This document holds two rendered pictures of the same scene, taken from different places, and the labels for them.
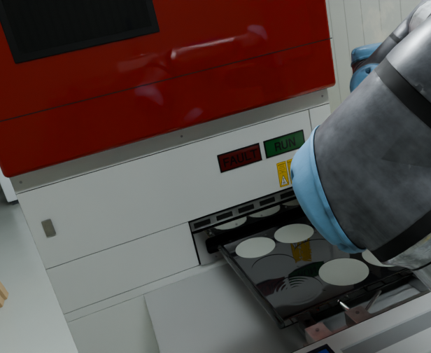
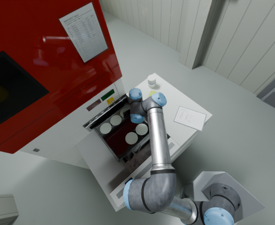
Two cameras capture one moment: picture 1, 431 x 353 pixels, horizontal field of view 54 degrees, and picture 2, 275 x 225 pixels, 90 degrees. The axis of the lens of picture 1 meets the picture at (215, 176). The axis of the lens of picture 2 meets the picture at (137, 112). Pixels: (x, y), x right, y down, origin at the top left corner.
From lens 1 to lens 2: 68 cm
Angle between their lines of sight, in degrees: 43
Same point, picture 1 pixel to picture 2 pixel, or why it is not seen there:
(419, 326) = (149, 166)
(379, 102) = (143, 207)
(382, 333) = (142, 170)
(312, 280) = (124, 143)
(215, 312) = (99, 149)
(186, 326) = (92, 156)
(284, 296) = (118, 150)
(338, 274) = (130, 139)
